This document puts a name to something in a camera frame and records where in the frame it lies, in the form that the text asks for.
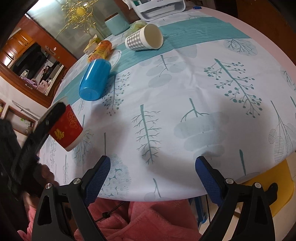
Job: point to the blue plastic cup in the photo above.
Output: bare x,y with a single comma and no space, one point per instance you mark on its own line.
94,81

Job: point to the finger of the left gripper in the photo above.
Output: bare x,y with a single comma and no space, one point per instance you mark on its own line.
25,161

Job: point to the gold sun ornament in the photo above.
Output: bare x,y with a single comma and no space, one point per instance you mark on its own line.
78,15

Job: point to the yellow tissue box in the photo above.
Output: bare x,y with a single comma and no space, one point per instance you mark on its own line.
92,44

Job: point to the teal cylindrical container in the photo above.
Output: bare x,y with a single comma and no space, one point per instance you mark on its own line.
117,24

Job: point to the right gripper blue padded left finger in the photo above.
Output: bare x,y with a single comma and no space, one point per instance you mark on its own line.
94,179

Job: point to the green translucent cup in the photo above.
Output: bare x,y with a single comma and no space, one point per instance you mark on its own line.
137,25

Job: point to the tree print tablecloth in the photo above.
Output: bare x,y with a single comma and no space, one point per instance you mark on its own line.
216,88

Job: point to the wooden door frame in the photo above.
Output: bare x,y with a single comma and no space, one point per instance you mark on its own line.
31,48

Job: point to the white desktop organizer box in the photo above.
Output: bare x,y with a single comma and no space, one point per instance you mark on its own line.
151,10

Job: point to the red paper cup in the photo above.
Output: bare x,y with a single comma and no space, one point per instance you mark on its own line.
67,131

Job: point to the operator hand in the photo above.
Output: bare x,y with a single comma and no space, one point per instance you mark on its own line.
45,176

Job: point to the pink robe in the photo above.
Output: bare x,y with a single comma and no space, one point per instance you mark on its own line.
166,220

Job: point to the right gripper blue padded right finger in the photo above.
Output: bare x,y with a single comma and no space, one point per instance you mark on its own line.
212,180

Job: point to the grey checked paper cup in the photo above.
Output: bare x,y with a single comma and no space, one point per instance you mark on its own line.
147,38

